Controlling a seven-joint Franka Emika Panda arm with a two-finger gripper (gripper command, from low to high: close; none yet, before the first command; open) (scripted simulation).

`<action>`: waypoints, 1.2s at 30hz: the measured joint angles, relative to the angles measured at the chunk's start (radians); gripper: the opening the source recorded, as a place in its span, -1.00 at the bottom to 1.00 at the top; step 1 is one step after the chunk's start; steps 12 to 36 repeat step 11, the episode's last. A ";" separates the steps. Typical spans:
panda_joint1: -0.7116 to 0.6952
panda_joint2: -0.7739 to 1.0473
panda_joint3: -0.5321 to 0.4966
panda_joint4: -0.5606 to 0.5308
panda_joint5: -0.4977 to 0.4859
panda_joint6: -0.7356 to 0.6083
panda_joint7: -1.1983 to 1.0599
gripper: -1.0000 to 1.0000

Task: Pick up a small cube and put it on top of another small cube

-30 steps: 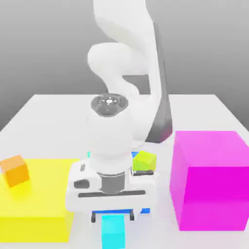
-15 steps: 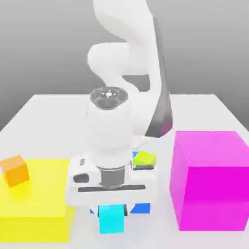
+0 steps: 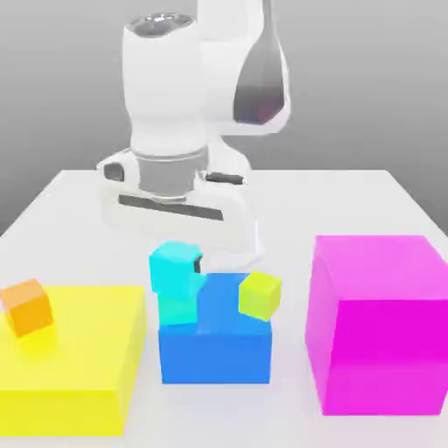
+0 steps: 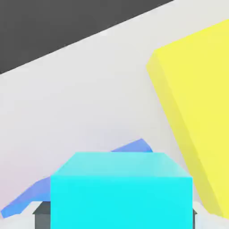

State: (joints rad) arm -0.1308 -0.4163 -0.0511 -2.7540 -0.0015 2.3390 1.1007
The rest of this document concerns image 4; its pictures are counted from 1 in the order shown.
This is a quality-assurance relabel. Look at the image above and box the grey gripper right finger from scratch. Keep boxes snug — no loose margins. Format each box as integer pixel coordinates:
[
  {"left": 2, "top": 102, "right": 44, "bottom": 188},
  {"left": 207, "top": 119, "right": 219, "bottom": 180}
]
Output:
[{"left": 192, "top": 201, "right": 229, "bottom": 229}]

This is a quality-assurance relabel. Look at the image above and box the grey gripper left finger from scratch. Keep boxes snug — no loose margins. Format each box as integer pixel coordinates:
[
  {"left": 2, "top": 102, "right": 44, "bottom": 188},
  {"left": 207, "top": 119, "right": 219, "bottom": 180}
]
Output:
[{"left": 0, "top": 201, "right": 52, "bottom": 229}]

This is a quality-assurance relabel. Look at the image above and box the small cyan cube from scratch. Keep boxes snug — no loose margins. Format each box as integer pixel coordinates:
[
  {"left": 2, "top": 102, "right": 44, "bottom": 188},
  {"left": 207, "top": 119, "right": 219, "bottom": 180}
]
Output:
[{"left": 50, "top": 151, "right": 194, "bottom": 229}]

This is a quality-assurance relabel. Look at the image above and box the small blue cube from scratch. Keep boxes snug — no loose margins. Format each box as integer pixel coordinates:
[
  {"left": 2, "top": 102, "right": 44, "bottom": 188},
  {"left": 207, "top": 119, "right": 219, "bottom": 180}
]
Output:
[{"left": 0, "top": 138, "right": 153, "bottom": 219}]

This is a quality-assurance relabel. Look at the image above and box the large yellow box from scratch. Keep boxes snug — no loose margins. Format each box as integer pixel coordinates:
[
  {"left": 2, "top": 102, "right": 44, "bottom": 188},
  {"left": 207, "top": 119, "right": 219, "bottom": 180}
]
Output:
[{"left": 146, "top": 19, "right": 229, "bottom": 220}]

